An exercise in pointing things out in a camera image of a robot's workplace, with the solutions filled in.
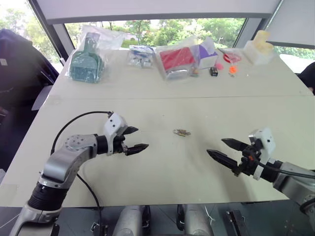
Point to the purple and white box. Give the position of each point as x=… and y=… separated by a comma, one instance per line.
x=207, y=56

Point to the silver rounded robot leg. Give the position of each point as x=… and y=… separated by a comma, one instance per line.
x=129, y=221
x=198, y=220

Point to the dark object beside table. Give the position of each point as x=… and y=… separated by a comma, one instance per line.
x=308, y=76

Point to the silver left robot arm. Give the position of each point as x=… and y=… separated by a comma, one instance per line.
x=61, y=162

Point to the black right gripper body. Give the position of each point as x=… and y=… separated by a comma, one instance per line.
x=249, y=159

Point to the small orange object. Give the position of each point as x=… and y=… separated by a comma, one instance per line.
x=233, y=70

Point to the green dustpan in plastic bag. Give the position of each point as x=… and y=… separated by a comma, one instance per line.
x=86, y=64

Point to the bag of blue white parts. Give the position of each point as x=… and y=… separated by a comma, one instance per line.
x=140, y=56

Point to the small colourful trinket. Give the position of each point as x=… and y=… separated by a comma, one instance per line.
x=195, y=72

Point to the small pink object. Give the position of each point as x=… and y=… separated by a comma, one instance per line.
x=219, y=66

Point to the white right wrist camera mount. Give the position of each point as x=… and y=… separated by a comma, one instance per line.
x=267, y=145

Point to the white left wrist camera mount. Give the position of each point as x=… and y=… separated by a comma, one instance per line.
x=115, y=123

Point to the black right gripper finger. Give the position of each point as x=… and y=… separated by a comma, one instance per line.
x=236, y=144
x=224, y=159

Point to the red box in plastic bag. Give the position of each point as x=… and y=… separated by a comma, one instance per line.
x=176, y=61

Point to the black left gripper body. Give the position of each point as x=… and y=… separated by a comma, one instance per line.
x=120, y=145

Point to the small black box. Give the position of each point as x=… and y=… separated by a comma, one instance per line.
x=214, y=71

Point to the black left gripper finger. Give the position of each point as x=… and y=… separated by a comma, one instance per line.
x=131, y=130
x=137, y=148

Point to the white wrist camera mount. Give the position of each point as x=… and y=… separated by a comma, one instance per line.
x=115, y=123
x=267, y=145

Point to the small brass padlock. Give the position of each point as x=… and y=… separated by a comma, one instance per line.
x=180, y=132

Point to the red item in clear bag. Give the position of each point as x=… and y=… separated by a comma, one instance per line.
x=231, y=56

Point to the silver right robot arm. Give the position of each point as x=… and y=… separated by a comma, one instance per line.
x=290, y=182

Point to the dark blue chair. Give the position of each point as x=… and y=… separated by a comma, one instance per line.
x=22, y=86

